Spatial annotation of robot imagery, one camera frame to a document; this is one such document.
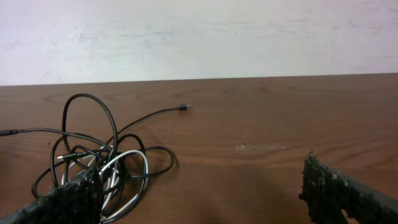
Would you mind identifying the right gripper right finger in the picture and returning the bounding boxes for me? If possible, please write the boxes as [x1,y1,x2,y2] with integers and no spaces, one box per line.
[298,151,397,224]

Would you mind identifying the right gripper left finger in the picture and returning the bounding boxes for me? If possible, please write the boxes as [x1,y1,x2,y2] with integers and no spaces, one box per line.
[1,169,104,224]

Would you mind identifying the long black usb cable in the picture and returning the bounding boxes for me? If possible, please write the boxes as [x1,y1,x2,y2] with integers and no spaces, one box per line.
[30,93,193,224]

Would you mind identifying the white usb cable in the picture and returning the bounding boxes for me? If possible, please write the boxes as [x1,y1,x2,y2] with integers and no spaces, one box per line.
[60,149,149,222]

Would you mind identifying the short black usb cable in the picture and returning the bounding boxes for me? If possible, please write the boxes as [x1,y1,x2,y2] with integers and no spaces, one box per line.
[0,128,131,187]

